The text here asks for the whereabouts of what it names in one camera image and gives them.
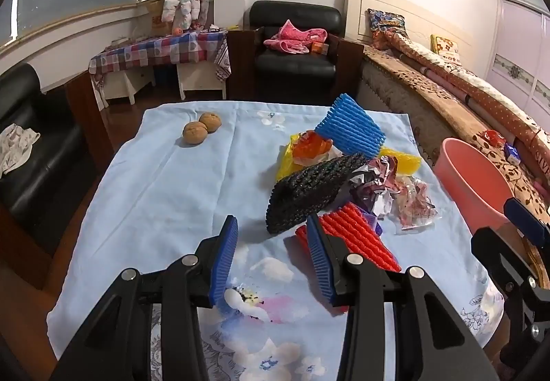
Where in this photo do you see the blue foam net sleeve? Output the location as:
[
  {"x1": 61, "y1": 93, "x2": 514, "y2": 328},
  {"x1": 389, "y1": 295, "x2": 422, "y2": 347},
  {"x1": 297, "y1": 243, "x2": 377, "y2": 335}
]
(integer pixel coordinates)
[{"x1": 315, "y1": 93, "x2": 386, "y2": 159}]

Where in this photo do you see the white bed headboard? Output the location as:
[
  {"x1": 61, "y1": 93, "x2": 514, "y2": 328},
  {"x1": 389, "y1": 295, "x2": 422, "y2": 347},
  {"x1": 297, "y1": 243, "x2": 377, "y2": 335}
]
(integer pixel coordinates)
[{"x1": 344, "y1": 0, "x2": 474, "y2": 68}]

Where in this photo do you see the pink clothing on armchair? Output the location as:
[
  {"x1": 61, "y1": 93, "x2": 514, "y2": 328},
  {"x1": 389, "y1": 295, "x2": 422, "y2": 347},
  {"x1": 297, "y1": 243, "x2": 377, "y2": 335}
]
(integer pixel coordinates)
[{"x1": 263, "y1": 19, "x2": 328, "y2": 54}]

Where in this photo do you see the colourful patterned pillow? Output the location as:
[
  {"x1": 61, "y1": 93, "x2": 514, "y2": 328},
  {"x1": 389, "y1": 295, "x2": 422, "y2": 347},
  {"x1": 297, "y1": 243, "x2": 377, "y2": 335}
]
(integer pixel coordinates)
[{"x1": 367, "y1": 9, "x2": 408, "y2": 50}]

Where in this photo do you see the black foam net sleeve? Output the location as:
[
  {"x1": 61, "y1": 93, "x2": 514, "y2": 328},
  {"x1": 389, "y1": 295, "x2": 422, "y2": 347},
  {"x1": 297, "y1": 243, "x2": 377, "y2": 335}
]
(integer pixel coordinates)
[{"x1": 266, "y1": 153, "x2": 369, "y2": 235}]

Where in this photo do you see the maroon foil wrapper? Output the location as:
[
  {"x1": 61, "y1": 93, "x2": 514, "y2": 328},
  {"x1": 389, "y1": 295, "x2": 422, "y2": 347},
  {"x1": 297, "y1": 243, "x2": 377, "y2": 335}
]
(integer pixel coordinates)
[{"x1": 350, "y1": 156, "x2": 400, "y2": 218}]

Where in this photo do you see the brown walnut left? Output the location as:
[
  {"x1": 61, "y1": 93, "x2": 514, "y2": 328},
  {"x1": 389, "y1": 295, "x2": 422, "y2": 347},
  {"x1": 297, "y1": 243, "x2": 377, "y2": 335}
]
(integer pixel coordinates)
[{"x1": 182, "y1": 121, "x2": 209, "y2": 146}]

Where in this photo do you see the light blue floral tablecloth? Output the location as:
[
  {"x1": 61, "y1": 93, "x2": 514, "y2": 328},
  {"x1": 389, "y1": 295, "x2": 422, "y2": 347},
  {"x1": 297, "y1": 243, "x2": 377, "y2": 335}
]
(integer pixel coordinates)
[{"x1": 47, "y1": 101, "x2": 503, "y2": 380}]

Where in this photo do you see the yellow foam net roll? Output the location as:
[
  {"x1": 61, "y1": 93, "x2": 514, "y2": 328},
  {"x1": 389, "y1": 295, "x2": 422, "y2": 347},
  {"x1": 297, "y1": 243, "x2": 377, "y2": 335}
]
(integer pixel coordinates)
[{"x1": 275, "y1": 134, "x2": 303, "y2": 182}]

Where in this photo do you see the red snack packet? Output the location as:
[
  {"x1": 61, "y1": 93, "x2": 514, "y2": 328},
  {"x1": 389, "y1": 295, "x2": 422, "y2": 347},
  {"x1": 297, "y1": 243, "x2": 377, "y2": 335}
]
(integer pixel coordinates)
[{"x1": 481, "y1": 130, "x2": 506, "y2": 148}]

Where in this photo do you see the brown walnut right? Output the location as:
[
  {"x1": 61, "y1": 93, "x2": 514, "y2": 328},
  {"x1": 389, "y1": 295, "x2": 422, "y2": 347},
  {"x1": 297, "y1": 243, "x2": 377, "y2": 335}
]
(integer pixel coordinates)
[{"x1": 199, "y1": 112, "x2": 222, "y2": 134}]

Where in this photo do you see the red foam net sleeve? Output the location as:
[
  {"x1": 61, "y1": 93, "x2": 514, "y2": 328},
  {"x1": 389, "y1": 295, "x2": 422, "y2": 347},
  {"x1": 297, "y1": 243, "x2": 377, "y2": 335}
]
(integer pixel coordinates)
[{"x1": 319, "y1": 201, "x2": 402, "y2": 273}]

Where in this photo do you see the black leather armchair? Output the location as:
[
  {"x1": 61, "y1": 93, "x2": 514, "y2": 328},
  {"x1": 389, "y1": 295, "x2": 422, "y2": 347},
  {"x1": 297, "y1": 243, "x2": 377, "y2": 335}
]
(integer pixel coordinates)
[{"x1": 249, "y1": 0, "x2": 343, "y2": 105}]

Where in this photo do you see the purple foam net piece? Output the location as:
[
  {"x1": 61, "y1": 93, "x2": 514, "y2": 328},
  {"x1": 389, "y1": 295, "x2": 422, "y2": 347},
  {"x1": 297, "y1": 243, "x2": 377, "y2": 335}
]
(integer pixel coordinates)
[{"x1": 359, "y1": 209, "x2": 383, "y2": 236}]

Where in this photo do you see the plaid covered side table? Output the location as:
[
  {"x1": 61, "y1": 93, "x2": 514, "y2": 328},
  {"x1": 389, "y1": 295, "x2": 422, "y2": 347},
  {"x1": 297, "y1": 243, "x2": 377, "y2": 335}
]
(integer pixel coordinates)
[{"x1": 89, "y1": 30, "x2": 230, "y2": 108}]

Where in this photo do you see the clear pink printed wrapper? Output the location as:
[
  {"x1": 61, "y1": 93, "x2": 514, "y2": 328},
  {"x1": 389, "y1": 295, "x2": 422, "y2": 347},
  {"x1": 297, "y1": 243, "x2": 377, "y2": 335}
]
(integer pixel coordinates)
[{"x1": 393, "y1": 175, "x2": 439, "y2": 232}]

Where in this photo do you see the brown walnut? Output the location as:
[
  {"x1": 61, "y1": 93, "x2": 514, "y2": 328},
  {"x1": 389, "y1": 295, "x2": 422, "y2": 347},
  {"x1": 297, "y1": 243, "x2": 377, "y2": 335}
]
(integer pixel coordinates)
[
  {"x1": 182, "y1": 121, "x2": 209, "y2": 146},
  {"x1": 199, "y1": 112, "x2": 222, "y2": 134}
]

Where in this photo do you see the lilac wardrobe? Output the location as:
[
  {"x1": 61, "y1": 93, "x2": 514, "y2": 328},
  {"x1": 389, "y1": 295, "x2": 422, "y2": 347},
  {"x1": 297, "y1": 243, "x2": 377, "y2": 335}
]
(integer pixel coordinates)
[{"x1": 487, "y1": 0, "x2": 549, "y2": 130}]

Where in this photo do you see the yellow floral pillow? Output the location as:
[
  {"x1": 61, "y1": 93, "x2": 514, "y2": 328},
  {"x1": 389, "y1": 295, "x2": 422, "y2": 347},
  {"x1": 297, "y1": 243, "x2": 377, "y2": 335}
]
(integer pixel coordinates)
[{"x1": 431, "y1": 35, "x2": 461, "y2": 66}]

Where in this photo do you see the pink plastic bucket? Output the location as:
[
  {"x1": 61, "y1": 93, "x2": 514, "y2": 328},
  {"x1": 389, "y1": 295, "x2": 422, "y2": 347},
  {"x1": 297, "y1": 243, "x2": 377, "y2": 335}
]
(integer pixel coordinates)
[{"x1": 433, "y1": 138, "x2": 513, "y2": 234}]

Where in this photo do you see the bed with brown cover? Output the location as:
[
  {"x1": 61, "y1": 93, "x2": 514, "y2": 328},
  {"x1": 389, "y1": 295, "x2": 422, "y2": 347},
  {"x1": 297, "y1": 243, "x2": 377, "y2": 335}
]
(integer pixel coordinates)
[{"x1": 358, "y1": 45, "x2": 549, "y2": 223}]

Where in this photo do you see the blue tissue packet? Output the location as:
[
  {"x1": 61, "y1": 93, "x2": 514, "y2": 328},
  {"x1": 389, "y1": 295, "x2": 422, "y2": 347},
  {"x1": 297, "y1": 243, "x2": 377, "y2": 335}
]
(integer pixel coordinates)
[{"x1": 503, "y1": 143, "x2": 521, "y2": 166}]

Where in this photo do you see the black leather sofa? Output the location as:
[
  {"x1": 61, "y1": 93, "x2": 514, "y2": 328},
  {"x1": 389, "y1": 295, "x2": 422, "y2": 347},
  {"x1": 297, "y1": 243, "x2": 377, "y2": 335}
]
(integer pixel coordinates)
[{"x1": 1, "y1": 63, "x2": 98, "y2": 255}]

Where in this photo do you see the white cloth on sofa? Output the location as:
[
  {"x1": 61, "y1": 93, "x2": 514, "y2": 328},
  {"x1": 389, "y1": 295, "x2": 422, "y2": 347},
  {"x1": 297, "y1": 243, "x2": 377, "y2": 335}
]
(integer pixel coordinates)
[{"x1": 0, "y1": 123, "x2": 41, "y2": 176}]

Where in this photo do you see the orange plastic wrapper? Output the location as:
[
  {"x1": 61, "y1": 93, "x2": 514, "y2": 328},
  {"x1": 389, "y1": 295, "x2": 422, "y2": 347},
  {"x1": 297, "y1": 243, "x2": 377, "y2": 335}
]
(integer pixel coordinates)
[{"x1": 293, "y1": 130, "x2": 333, "y2": 159}]

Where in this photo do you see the yellow foam net sleeve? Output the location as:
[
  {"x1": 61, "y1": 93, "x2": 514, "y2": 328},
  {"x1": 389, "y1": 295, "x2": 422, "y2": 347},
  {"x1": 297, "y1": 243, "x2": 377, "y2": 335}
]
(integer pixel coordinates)
[{"x1": 378, "y1": 146, "x2": 422, "y2": 175}]

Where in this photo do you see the rolled floral quilt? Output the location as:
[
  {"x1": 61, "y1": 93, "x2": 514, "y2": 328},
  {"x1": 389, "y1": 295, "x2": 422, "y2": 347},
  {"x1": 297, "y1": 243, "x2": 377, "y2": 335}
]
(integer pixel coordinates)
[{"x1": 384, "y1": 31, "x2": 549, "y2": 178}]

